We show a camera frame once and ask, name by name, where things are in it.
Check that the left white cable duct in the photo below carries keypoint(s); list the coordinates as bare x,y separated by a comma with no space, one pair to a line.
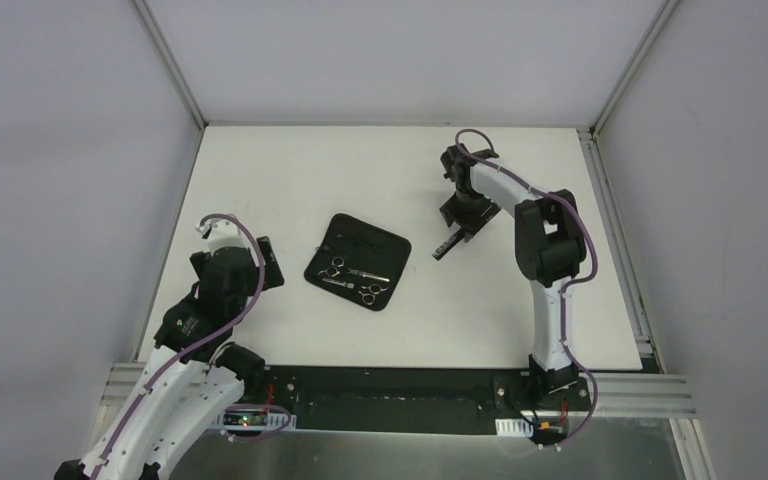
250,421

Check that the aluminium frame rail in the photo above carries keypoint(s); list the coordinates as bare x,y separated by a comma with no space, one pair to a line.
620,394

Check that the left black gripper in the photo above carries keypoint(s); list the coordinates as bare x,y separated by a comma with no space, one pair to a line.
268,263

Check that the silver black hair scissors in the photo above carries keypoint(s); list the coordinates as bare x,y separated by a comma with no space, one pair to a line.
368,293

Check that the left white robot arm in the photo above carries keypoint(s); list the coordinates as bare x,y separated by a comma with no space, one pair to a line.
194,371

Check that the black zip tool case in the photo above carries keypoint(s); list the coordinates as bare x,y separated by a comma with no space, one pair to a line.
390,263

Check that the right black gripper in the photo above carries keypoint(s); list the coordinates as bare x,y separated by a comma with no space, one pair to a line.
462,217

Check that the black comb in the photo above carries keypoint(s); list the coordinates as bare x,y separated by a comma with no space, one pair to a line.
441,251

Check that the silver thinning scissors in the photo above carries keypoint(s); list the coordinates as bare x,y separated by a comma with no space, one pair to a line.
338,266

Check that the white cable duct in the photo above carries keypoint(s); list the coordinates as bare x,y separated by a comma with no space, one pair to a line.
514,428
250,421

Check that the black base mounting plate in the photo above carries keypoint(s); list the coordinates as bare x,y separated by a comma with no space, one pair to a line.
411,400

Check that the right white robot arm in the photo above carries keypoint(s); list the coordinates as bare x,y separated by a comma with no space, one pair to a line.
549,247

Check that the right white cable duct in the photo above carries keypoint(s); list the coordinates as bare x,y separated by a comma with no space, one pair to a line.
514,428

